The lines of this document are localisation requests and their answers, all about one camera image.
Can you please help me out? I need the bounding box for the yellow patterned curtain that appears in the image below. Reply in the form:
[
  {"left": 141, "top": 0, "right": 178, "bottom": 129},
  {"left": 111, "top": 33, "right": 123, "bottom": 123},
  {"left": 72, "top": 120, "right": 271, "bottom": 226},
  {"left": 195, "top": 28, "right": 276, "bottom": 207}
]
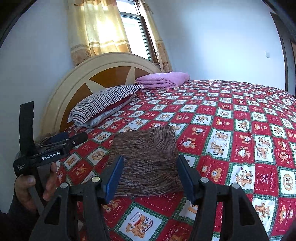
[{"left": 67, "top": 1, "right": 172, "bottom": 73}]

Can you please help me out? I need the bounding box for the cream and brown headboard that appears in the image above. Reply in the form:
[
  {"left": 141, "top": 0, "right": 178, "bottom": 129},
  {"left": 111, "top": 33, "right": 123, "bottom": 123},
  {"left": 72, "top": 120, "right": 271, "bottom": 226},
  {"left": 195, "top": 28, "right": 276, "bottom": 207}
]
[{"left": 40, "top": 52, "right": 160, "bottom": 135}]

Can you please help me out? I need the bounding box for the window with green frame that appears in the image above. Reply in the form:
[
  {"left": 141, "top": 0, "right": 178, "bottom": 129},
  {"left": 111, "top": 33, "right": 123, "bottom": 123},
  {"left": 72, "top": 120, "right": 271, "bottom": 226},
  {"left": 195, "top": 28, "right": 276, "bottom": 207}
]
[{"left": 116, "top": 1, "right": 158, "bottom": 63}]

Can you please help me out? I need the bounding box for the brown striped knit sweater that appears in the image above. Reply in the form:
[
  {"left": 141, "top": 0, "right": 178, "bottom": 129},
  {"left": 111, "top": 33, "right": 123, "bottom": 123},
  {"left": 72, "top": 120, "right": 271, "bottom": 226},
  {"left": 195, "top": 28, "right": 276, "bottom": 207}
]
[{"left": 106, "top": 125, "right": 183, "bottom": 198}]

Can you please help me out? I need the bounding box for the folded pink blanket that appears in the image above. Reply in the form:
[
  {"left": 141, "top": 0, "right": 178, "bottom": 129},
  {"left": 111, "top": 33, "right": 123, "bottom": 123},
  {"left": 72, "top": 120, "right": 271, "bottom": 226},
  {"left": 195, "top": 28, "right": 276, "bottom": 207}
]
[{"left": 135, "top": 72, "right": 190, "bottom": 89}]

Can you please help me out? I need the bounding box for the red patchwork cartoon bedspread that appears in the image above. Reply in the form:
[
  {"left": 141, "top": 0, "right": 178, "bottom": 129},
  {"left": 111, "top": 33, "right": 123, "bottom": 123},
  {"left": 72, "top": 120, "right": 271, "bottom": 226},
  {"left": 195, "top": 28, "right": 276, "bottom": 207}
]
[{"left": 57, "top": 80, "right": 295, "bottom": 240}]

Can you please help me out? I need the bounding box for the person's left dark sleeve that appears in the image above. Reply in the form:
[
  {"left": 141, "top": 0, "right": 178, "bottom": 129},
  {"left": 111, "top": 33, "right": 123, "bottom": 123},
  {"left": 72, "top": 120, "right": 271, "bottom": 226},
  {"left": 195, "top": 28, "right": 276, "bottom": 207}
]
[{"left": 0, "top": 194, "right": 40, "bottom": 240}]

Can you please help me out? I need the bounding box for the person's left hand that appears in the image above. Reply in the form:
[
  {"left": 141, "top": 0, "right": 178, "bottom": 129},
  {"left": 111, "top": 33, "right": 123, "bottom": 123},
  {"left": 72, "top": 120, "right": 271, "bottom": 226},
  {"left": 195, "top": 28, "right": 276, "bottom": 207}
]
[{"left": 15, "top": 163, "right": 57, "bottom": 213}]

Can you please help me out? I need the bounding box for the striped grey pillow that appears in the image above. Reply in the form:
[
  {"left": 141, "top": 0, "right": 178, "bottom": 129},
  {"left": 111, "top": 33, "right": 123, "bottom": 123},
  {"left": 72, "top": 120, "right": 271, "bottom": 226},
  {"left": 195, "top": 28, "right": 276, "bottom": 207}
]
[{"left": 67, "top": 84, "right": 144, "bottom": 128}]

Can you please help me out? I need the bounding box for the brown wooden door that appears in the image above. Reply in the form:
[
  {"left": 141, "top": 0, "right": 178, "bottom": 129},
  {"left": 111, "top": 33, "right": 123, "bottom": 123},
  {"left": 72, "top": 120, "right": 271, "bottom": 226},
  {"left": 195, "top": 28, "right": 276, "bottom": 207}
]
[{"left": 270, "top": 12, "right": 295, "bottom": 96}]

